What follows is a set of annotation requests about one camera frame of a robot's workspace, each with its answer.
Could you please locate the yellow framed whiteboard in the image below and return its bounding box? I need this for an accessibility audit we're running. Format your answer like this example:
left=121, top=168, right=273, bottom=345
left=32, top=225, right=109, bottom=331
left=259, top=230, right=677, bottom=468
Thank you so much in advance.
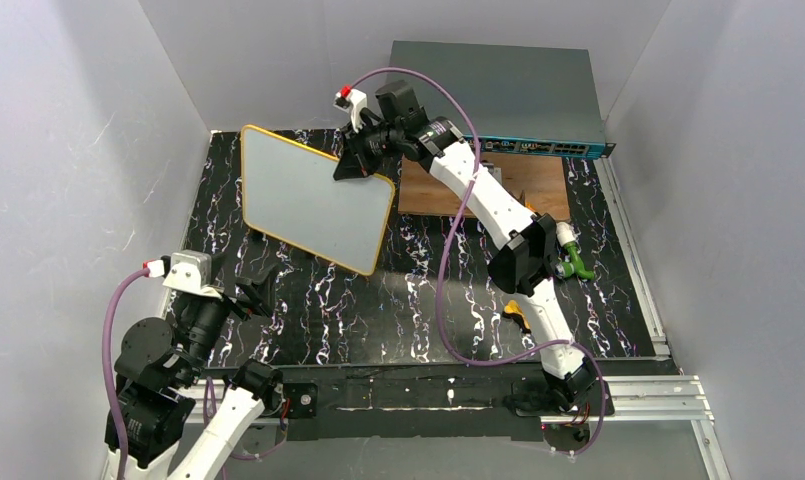
left=240, top=125, right=396, bottom=276

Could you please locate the yellow and black eraser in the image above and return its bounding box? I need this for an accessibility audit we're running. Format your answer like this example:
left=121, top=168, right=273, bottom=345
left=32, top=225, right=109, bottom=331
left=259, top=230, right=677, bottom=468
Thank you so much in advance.
left=501, top=300, right=531, bottom=335

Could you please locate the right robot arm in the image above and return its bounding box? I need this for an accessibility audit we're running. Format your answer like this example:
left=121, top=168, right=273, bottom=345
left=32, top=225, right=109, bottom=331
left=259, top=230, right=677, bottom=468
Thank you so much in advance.
left=333, top=81, right=597, bottom=413

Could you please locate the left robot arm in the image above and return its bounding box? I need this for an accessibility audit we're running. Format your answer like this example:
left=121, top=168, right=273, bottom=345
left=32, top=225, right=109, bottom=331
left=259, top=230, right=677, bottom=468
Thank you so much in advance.
left=101, top=256, right=290, bottom=479

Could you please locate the black marble pattern mat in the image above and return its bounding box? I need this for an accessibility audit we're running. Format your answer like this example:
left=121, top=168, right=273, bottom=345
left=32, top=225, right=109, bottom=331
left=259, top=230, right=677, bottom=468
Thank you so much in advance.
left=184, top=132, right=661, bottom=368

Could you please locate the brown wooden board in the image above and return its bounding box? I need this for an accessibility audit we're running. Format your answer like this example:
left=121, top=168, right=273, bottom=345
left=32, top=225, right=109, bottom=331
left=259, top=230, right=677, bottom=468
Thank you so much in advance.
left=398, top=152, right=570, bottom=221

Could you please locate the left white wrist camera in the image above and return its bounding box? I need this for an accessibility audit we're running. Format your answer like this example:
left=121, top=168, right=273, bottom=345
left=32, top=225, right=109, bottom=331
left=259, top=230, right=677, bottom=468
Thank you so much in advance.
left=142, top=250, right=223, bottom=299

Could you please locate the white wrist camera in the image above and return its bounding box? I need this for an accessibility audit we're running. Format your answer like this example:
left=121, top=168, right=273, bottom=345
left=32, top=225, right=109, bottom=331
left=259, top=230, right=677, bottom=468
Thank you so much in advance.
left=334, top=85, right=368, bottom=133
left=142, top=250, right=223, bottom=299

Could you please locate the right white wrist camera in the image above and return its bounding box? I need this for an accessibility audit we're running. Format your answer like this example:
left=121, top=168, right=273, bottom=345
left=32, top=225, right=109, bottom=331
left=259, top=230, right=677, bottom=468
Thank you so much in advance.
left=334, top=85, right=368, bottom=133

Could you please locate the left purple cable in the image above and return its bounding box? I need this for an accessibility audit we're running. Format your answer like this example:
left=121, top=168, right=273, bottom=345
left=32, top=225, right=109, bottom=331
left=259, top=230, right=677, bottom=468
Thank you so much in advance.
left=102, top=266, right=271, bottom=480

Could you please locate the purple cable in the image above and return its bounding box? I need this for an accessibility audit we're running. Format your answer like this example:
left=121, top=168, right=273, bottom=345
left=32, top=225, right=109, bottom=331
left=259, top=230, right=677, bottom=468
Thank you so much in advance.
left=102, top=266, right=271, bottom=480
left=348, top=68, right=609, bottom=458

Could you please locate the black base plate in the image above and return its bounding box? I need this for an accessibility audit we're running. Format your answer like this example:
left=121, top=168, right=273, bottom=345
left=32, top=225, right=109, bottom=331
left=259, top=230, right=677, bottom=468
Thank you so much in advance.
left=280, top=362, right=614, bottom=441

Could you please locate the teal network switch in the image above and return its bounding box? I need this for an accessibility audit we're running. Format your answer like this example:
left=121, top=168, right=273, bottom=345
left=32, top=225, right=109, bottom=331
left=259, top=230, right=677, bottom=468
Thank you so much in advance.
left=387, top=40, right=614, bottom=159

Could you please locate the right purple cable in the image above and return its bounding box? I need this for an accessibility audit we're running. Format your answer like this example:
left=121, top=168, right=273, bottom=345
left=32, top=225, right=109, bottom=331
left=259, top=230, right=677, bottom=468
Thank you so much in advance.
left=348, top=68, right=609, bottom=458

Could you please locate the aluminium frame rail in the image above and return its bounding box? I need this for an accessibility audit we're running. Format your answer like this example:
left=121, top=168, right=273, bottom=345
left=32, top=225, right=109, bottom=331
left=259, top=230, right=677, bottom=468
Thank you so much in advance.
left=100, top=377, right=731, bottom=480

